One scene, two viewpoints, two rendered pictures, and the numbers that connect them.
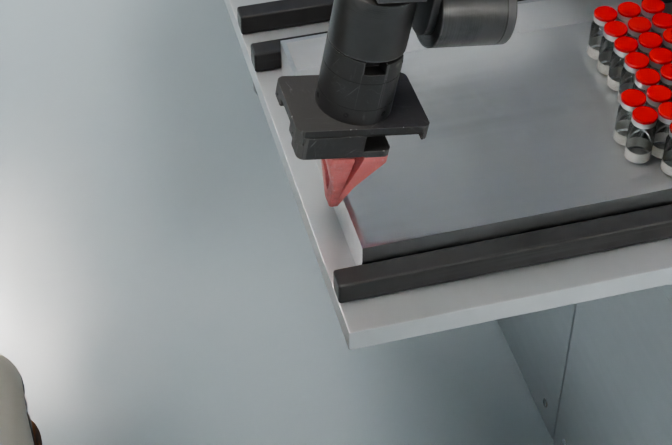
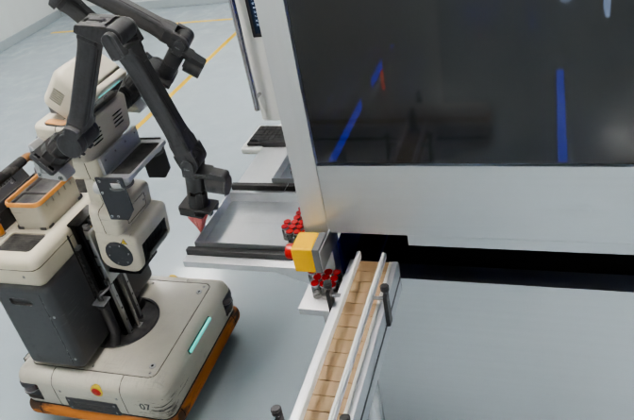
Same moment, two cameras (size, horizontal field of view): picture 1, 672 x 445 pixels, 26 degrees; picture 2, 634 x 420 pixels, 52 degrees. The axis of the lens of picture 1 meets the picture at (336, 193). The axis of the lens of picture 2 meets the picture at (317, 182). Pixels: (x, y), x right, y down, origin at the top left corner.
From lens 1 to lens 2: 1.33 m
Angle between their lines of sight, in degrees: 32
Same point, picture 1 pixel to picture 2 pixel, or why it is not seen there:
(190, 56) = not seen: hidden behind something
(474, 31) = (214, 189)
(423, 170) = (235, 230)
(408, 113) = (208, 209)
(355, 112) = (191, 205)
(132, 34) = not seen: hidden behind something
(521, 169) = (257, 235)
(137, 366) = (286, 306)
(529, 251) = (232, 252)
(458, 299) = (211, 260)
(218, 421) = (297, 329)
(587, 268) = (246, 261)
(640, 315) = not seen: hidden behind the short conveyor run
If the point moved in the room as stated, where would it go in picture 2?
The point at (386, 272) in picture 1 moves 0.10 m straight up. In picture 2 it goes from (197, 249) to (188, 221)
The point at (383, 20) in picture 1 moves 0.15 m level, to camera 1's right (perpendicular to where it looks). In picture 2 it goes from (190, 182) to (231, 191)
